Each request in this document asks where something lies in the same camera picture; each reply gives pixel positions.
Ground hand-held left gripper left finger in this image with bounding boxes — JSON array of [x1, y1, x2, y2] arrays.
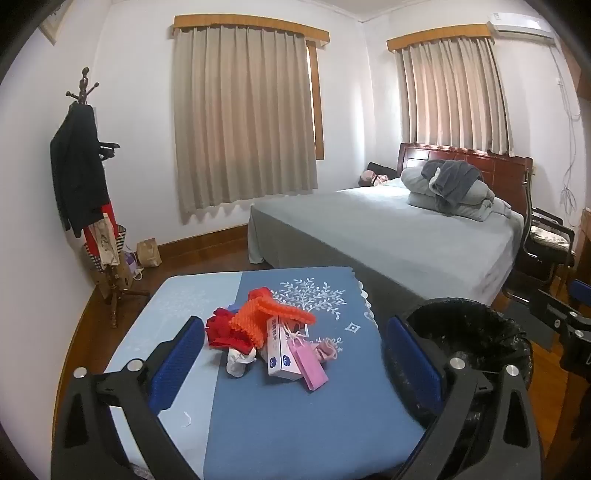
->
[[51, 316, 206, 480]]

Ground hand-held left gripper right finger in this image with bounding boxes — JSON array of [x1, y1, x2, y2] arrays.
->
[[385, 316, 546, 480]]

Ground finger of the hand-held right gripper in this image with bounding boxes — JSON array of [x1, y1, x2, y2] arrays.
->
[[531, 288, 587, 333], [570, 279, 591, 309]]

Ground grey sock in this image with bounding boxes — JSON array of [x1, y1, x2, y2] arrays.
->
[[226, 347, 257, 379]]

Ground trash bin with black bag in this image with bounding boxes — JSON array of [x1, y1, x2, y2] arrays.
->
[[383, 298, 536, 462]]

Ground orange pleated mesh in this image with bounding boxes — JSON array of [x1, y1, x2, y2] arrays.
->
[[229, 288, 317, 348]]

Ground pink cloth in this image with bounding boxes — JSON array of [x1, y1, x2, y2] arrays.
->
[[315, 337, 343, 363]]

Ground white box with blue print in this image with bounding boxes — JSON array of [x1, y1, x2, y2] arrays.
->
[[267, 316, 309, 381]]

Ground small pink paper bag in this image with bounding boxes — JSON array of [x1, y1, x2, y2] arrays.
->
[[287, 339, 328, 392]]

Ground grey floor mat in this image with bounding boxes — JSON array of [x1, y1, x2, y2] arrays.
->
[[519, 305, 561, 349]]

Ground black office chair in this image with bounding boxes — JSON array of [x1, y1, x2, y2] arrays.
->
[[502, 180, 578, 305]]

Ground blue tree print tablecloth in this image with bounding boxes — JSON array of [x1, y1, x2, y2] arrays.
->
[[104, 267, 426, 480]]

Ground brown paper bag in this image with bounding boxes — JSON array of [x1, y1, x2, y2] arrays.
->
[[137, 238, 162, 269]]

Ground brown cardboard box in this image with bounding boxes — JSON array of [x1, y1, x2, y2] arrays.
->
[[90, 263, 123, 301]]

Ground striped bag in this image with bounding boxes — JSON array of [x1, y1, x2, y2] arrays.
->
[[83, 224, 130, 273]]

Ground bed with grey sheet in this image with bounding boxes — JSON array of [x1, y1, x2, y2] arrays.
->
[[248, 178, 525, 305]]

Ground beige printed tote bag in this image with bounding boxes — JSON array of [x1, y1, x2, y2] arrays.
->
[[90, 217, 122, 266]]

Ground red wooden headboard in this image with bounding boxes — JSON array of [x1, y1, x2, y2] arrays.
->
[[398, 143, 534, 217]]

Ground red bag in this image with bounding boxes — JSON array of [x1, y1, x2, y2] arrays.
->
[[83, 203, 118, 259]]

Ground dark grey towel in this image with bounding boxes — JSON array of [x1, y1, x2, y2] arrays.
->
[[421, 159, 483, 208]]

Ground folded grey duvet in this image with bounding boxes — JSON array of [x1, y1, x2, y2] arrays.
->
[[401, 166, 511, 222]]

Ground wooden wardrobe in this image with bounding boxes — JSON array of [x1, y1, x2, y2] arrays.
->
[[556, 39, 591, 100]]

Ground wide beige curtain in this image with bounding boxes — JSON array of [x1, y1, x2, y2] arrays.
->
[[173, 25, 319, 219]]

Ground white air conditioner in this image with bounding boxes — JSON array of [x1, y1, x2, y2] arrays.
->
[[487, 11, 555, 44]]

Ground wooden coat rack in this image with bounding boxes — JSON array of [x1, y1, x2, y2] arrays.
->
[[65, 68, 151, 329]]

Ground long wooden curtain valance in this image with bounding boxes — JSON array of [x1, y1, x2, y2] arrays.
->
[[174, 15, 329, 47]]

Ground white wall cables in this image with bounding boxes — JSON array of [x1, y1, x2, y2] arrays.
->
[[551, 46, 583, 213]]

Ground wooden window frame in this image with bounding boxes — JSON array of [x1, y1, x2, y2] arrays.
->
[[305, 41, 325, 161]]

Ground framed wall picture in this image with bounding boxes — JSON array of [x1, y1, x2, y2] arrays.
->
[[39, 0, 63, 45]]

